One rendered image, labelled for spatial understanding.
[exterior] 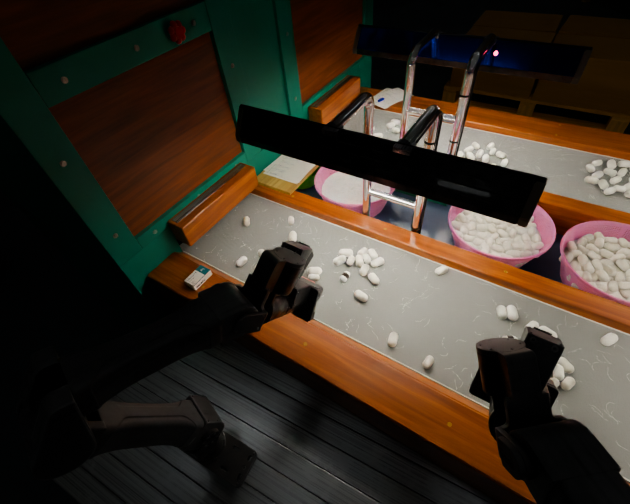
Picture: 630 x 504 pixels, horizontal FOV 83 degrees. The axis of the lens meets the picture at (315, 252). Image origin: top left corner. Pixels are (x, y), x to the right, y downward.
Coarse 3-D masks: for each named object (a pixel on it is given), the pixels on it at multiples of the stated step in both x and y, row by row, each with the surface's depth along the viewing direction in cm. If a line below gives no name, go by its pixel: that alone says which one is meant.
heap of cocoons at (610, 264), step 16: (576, 240) 93; (592, 240) 93; (608, 240) 92; (624, 240) 91; (560, 256) 91; (576, 256) 90; (592, 256) 89; (608, 256) 88; (624, 256) 87; (592, 272) 86; (608, 272) 85; (624, 272) 87; (608, 288) 83; (624, 288) 82
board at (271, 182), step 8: (312, 168) 118; (264, 176) 117; (272, 176) 117; (304, 176) 115; (264, 184) 114; (272, 184) 114; (280, 184) 113; (288, 184) 113; (296, 184) 113; (288, 192) 110
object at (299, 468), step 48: (144, 384) 84; (192, 384) 83; (240, 384) 82; (288, 384) 81; (240, 432) 75; (288, 432) 74; (336, 432) 73; (96, 480) 71; (144, 480) 71; (192, 480) 70; (288, 480) 68; (336, 480) 68; (384, 480) 67; (432, 480) 66
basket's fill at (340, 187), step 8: (336, 176) 121; (344, 176) 121; (352, 176) 119; (328, 184) 119; (336, 184) 119; (344, 184) 118; (352, 184) 117; (360, 184) 117; (376, 184) 116; (328, 192) 116; (336, 192) 115; (344, 192) 114; (352, 192) 114; (360, 192) 113; (336, 200) 112; (344, 200) 113; (352, 200) 112; (360, 200) 112
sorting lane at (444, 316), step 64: (192, 256) 101; (256, 256) 99; (320, 256) 96; (384, 256) 95; (320, 320) 83; (384, 320) 82; (448, 320) 80; (576, 320) 78; (448, 384) 71; (576, 384) 69
